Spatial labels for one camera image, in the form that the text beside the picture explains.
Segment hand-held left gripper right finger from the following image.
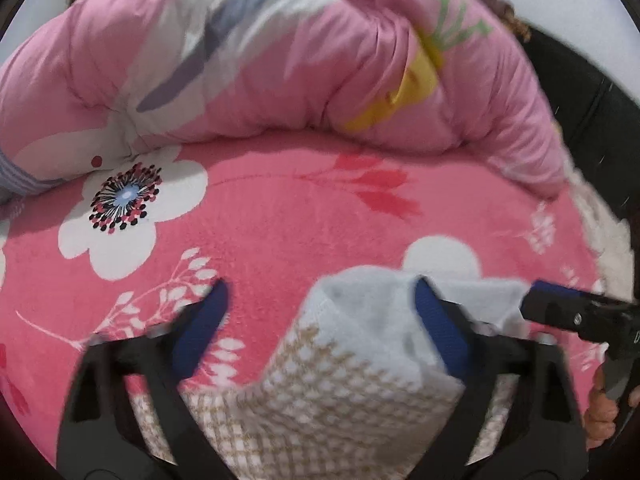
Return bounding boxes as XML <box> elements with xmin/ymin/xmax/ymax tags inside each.
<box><xmin>412</xmin><ymin>276</ymin><xmax>588</xmax><ymax>480</ymax></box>

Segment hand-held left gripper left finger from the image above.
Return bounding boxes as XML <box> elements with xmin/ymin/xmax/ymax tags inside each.
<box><xmin>56</xmin><ymin>277</ymin><xmax>231</xmax><ymax>480</ymax></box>

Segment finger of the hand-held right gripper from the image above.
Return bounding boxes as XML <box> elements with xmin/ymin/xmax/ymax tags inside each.
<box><xmin>530</xmin><ymin>281</ymin><xmax>640</xmax><ymax>308</ymax></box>
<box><xmin>520</xmin><ymin>290</ymin><xmax>608</xmax><ymax>333</ymax></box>

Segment beige checked knit coat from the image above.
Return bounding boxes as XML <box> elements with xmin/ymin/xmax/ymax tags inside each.
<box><xmin>125</xmin><ymin>265</ymin><xmax>531</xmax><ymax>480</ymax></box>

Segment dark brown clothes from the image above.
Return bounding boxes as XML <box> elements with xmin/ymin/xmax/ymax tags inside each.
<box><xmin>475</xmin><ymin>0</ymin><xmax>531</xmax><ymax>41</ymax></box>

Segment person's right hand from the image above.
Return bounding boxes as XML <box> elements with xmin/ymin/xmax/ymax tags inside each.
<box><xmin>585</xmin><ymin>365</ymin><xmax>621</xmax><ymax>451</ymax></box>

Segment cream fluffy garment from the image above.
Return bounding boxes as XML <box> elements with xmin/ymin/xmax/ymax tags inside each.
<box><xmin>565</xmin><ymin>160</ymin><xmax>636</xmax><ymax>291</ymax></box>

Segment pink floral bed blanket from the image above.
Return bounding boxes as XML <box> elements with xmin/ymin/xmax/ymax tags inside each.
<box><xmin>0</xmin><ymin>130</ymin><xmax>608</xmax><ymax>471</ymax></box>

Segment black tufted headboard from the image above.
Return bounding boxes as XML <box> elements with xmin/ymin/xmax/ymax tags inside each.
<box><xmin>520</xmin><ymin>22</ymin><xmax>640</xmax><ymax>226</ymax></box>

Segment pink printed quilt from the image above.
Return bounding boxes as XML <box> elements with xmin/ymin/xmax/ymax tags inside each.
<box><xmin>0</xmin><ymin>0</ymin><xmax>568</xmax><ymax>201</ymax></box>

